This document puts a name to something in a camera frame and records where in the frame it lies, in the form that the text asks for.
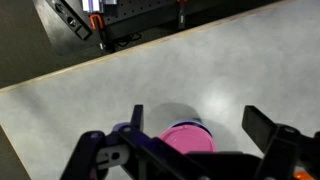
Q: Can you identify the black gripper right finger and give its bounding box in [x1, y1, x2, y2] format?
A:
[241, 105, 320, 180]

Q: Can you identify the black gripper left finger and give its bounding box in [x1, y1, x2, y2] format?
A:
[60, 104, 214, 180]

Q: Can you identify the pink plastic plate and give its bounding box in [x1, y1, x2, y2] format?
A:
[159, 124, 218, 155]

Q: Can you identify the black perforated mounting board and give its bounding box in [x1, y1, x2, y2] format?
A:
[98, 0, 278, 43]

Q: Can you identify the black power strip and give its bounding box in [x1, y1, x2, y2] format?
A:
[45, 0, 93, 41]

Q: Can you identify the white aluminium profile block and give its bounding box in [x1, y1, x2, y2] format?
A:
[81, 0, 118, 13]

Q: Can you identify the black floor cable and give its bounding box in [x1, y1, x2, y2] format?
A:
[115, 32, 143, 48]

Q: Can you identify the orange handled clamp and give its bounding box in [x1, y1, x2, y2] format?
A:
[89, 13, 103, 31]

